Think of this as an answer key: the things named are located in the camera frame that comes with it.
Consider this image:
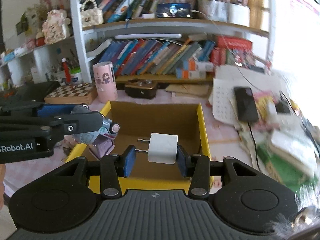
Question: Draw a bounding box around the wooden chess board box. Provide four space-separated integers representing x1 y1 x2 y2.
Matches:
44 83 98 105

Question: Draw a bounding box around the black electronic keyboard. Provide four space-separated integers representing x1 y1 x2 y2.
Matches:
1 81 60 106

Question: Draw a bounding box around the white bookshelf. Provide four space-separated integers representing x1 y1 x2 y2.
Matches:
1 0 270 83

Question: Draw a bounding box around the orange white medicine box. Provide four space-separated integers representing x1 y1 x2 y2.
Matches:
183 60 214 72
176 68 207 80

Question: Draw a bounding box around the cream quilted handbag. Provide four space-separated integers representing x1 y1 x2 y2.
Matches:
80 0 104 28

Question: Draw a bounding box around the red white pen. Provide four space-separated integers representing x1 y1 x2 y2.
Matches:
62 58 71 84

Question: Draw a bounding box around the white green lidded jar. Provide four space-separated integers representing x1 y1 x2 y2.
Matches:
70 67 83 85

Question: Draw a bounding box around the black smartphone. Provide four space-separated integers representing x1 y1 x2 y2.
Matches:
234 87 259 123

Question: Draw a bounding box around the grey purple toy car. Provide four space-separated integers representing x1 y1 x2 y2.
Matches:
72 113 120 159

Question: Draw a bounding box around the black binder clip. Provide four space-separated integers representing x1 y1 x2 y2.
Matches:
62 147 73 157

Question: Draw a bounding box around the green book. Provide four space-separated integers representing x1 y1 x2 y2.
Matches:
257 144 318 191

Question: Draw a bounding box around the yellow cardboard box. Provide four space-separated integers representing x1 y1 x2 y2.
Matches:
64 101 215 195

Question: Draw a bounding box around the pink floral decorated figure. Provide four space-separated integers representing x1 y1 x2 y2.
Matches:
42 9 71 44

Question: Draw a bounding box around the pink checkered tablecloth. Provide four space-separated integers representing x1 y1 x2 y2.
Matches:
1 90 264 196

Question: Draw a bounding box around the red book box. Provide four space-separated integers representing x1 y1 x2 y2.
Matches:
216 35 252 51

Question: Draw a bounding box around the white power plug adapter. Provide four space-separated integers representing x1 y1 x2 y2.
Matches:
136 133 178 165

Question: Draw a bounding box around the phone with lit screen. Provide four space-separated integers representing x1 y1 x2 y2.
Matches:
156 3 192 18

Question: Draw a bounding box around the pink cylindrical canister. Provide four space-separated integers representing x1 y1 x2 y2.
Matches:
93 61 118 103

